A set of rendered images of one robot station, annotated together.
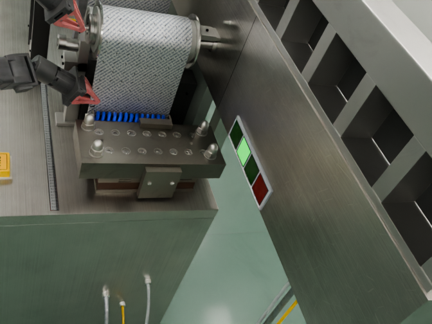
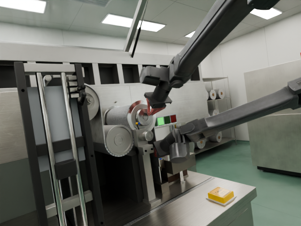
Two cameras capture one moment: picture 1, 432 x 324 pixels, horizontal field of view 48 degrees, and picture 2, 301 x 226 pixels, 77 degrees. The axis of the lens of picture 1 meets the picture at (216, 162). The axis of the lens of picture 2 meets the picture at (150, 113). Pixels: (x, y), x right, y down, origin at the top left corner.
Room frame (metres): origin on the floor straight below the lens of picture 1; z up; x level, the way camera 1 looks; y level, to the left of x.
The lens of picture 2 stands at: (1.04, 1.23, 1.28)
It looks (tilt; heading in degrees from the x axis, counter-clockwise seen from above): 1 degrees down; 268
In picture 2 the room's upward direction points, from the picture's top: 8 degrees counter-clockwise
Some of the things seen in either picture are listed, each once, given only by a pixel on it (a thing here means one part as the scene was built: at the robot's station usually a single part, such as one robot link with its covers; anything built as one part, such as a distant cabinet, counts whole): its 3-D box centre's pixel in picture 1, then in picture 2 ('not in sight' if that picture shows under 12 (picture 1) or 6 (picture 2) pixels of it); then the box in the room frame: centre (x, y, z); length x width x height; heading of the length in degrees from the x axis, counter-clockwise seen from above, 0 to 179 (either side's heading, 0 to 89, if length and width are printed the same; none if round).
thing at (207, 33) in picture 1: (208, 33); not in sight; (1.22, 0.17, 1.28); 0.06 x 0.05 x 0.02; 124
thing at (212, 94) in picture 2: not in sight; (202, 115); (-0.40, -3.34, 0.92); 1.83 x 0.53 x 1.85; 34
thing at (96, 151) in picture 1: (97, 146); not in sight; (0.86, 0.29, 1.05); 0.04 x 0.04 x 0.04
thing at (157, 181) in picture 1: (159, 183); not in sight; (0.92, 0.12, 0.96); 0.10 x 0.03 x 0.11; 124
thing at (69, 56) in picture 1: (71, 81); (147, 165); (1.06, 0.47, 1.05); 0.06 x 0.05 x 0.31; 124
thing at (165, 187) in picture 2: not in sight; (147, 180); (1.07, 0.28, 0.92); 0.28 x 0.04 x 0.04; 124
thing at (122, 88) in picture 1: (134, 92); (143, 145); (1.06, 0.28, 1.11); 0.23 x 0.01 x 0.18; 124
